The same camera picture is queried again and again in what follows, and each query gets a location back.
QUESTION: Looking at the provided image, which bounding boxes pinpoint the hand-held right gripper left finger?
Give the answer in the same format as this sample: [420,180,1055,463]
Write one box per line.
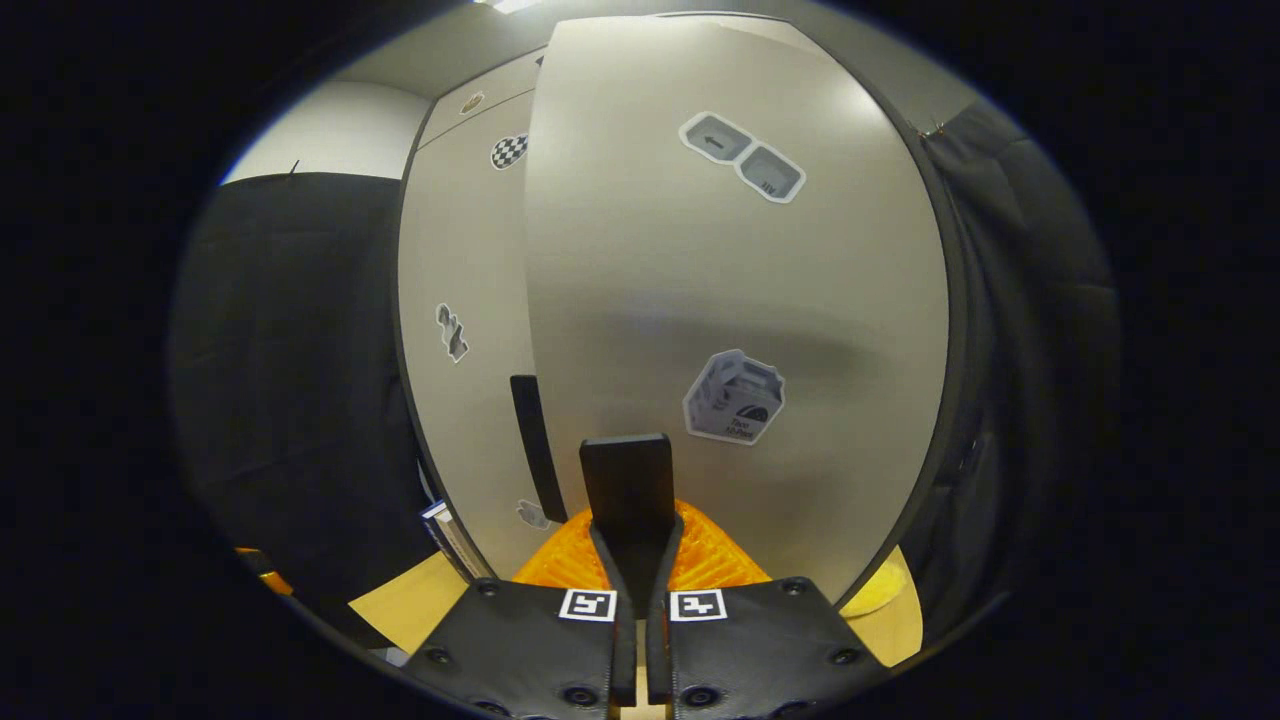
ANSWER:
[400,433,638,720]

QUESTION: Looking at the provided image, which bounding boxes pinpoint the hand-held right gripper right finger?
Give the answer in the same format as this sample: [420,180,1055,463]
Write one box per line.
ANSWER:
[628,433,893,720]

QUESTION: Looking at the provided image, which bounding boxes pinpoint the black door handle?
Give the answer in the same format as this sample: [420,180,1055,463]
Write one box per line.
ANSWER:
[510,375,568,524]

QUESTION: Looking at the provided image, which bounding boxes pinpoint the grey double-door shoe cabinet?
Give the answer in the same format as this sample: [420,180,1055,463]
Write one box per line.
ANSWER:
[395,10,1001,611]

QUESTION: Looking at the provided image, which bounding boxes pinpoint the grey cabinet drawer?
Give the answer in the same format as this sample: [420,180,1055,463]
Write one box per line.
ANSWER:
[418,50,546,149]

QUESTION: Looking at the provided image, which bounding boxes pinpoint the black backdrop cloth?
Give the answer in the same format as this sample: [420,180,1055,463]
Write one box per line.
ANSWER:
[170,100,1121,641]

